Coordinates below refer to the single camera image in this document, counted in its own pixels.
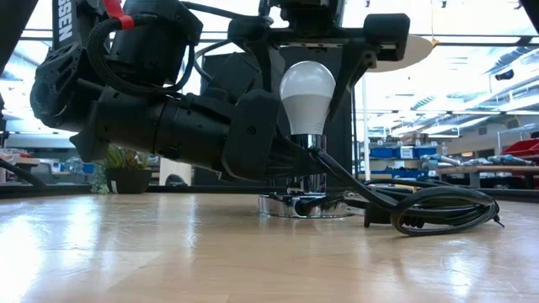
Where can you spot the grey blue power tool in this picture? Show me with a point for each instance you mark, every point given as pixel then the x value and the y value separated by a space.
pixel 440 160
pixel 511 160

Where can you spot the small blue box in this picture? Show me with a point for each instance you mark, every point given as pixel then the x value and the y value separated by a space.
pixel 88 168

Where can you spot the potted succulent plant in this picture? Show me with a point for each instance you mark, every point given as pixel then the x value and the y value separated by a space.
pixel 128 181

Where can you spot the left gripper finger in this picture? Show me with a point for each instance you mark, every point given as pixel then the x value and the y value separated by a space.
pixel 295 162

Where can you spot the wooden workbench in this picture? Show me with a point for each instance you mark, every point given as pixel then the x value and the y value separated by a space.
pixel 488 170

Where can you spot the small yellow hanging weight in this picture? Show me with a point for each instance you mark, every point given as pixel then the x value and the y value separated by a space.
pixel 434 42

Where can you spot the black folding room divider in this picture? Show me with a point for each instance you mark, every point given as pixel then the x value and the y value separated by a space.
pixel 341 147

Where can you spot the long blue storage bin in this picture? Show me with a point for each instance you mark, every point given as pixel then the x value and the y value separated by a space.
pixel 421 173

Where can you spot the chrome lamp socket base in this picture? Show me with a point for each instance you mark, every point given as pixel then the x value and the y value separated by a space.
pixel 278 206

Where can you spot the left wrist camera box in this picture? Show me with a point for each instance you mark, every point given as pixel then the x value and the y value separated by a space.
pixel 231 76

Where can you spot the white lightbulb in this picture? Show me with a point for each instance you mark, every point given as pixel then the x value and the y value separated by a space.
pixel 307 97

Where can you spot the red storage bin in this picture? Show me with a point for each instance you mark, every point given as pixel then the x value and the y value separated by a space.
pixel 522 148

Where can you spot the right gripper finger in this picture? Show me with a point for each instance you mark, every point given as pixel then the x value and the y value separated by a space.
pixel 273 67
pixel 353 63

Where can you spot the black ceiling-mounted device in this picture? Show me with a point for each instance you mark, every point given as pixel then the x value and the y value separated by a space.
pixel 505 75

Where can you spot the white cylinder container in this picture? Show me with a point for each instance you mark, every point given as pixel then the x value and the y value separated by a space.
pixel 172 168

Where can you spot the background wooden desk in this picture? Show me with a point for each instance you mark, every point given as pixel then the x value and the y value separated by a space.
pixel 21 161

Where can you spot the white floor lamp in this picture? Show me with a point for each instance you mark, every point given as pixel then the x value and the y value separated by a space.
pixel 417 52

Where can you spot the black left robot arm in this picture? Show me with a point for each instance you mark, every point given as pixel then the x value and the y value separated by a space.
pixel 63 84

